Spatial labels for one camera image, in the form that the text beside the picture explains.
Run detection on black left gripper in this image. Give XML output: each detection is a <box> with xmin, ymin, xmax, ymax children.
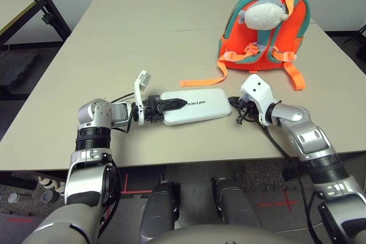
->
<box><xmin>142</xmin><ymin>94</ymin><xmax>188</xmax><ymax>124</ymax></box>

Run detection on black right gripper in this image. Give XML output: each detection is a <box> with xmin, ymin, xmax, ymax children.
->
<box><xmin>228</xmin><ymin>95</ymin><xmax>260</xmax><ymax>125</ymax></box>

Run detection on white pencil case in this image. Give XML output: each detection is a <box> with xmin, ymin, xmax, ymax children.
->
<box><xmin>161</xmin><ymin>88</ymin><xmax>233</xmax><ymax>126</ymax></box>

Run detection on orange and teal backpack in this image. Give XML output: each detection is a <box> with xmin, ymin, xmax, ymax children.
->
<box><xmin>180</xmin><ymin>0</ymin><xmax>312</xmax><ymax>92</ymax></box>

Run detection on dark speckled carpet tile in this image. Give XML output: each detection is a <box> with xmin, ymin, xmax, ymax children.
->
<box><xmin>228</xmin><ymin>157</ymin><xmax>301</xmax><ymax>192</ymax></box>

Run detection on black table foot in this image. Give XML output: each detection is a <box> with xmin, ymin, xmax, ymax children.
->
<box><xmin>0</xmin><ymin>171</ymin><xmax>41</xmax><ymax>190</ymax></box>
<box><xmin>281</xmin><ymin>158</ymin><xmax>301</xmax><ymax>182</ymax></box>

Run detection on grey right robot leg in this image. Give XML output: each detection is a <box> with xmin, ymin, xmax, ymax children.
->
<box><xmin>211</xmin><ymin>177</ymin><xmax>262</xmax><ymax>227</ymax></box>

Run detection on grey robot leg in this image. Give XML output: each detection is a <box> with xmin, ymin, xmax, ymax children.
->
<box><xmin>211</xmin><ymin>177</ymin><xmax>262</xmax><ymax>227</ymax></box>
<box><xmin>138</xmin><ymin>181</ymin><xmax>181</xmax><ymax>242</ymax></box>

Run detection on grey left robot leg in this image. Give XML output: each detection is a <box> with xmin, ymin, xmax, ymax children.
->
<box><xmin>138</xmin><ymin>181</ymin><xmax>181</xmax><ymax>242</ymax></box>

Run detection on beige robot torso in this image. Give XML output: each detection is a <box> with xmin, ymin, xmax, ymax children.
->
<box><xmin>142</xmin><ymin>223</ymin><xmax>289</xmax><ymax>244</ymax></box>

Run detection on white caster wheels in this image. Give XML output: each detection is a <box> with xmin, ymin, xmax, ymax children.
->
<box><xmin>38</xmin><ymin>177</ymin><xmax>65</xmax><ymax>193</ymax></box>

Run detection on black tripod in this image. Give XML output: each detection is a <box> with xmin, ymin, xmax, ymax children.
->
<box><xmin>354</xmin><ymin>21</ymin><xmax>366</xmax><ymax>59</ymax></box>

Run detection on black foam floor mat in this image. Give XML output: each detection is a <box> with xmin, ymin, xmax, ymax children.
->
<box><xmin>0</xmin><ymin>52</ymin><xmax>39</xmax><ymax>96</ymax></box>

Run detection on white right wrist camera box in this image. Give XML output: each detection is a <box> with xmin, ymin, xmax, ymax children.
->
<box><xmin>240</xmin><ymin>74</ymin><xmax>280</xmax><ymax>126</ymax></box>

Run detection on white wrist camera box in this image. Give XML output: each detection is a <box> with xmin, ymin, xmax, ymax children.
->
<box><xmin>240</xmin><ymin>74</ymin><xmax>280</xmax><ymax>126</ymax></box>
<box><xmin>133</xmin><ymin>70</ymin><xmax>151</xmax><ymax>126</ymax></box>

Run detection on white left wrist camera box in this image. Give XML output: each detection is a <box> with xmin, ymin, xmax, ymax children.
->
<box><xmin>133</xmin><ymin>70</ymin><xmax>151</xmax><ymax>126</ymax></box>

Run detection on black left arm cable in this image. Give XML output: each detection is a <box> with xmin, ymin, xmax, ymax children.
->
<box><xmin>110</xmin><ymin>92</ymin><xmax>136</xmax><ymax>135</ymax></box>

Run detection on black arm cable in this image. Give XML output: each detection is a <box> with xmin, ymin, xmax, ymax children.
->
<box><xmin>257</xmin><ymin>118</ymin><xmax>321</xmax><ymax>244</ymax></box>
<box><xmin>110</xmin><ymin>92</ymin><xmax>136</xmax><ymax>135</ymax></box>

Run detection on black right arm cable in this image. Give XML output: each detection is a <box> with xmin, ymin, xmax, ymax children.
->
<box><xmin>257</xmin><ymin>118</ymin><xmax>321</xmax><ymax>244</ymax></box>

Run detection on side table with black frame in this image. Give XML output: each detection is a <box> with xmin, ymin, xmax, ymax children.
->
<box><xmin>0</xmin><ymin>0</ymin><xmax>72</xmax><ymax>53</ymax></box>

